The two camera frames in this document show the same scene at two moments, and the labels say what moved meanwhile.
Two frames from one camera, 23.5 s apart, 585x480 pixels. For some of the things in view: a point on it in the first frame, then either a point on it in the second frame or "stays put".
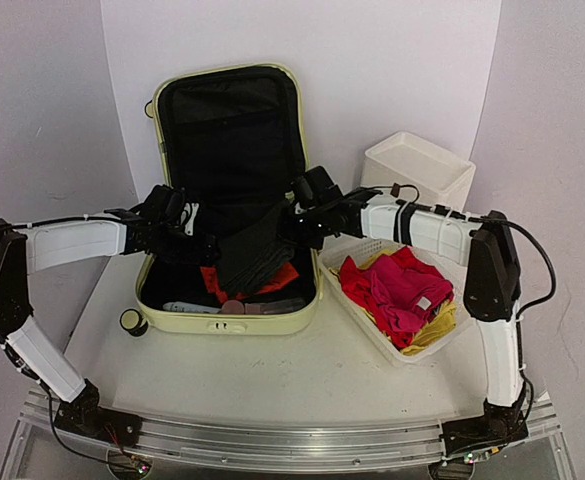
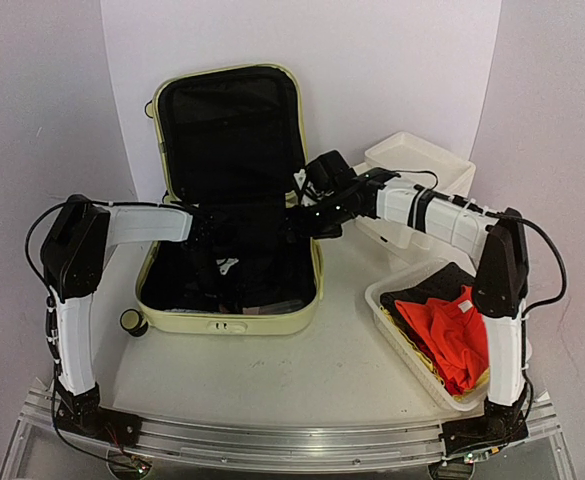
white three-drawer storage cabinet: [439, 178] stays put
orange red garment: [208, 272] to [457, 332]
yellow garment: [439, 325] to [479, 387]
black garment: [257, 249] to [444, 282]
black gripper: [163, 205] to [228, 262]
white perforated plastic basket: [409, 304] to [405, 347]
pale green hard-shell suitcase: [233, 138] stays put
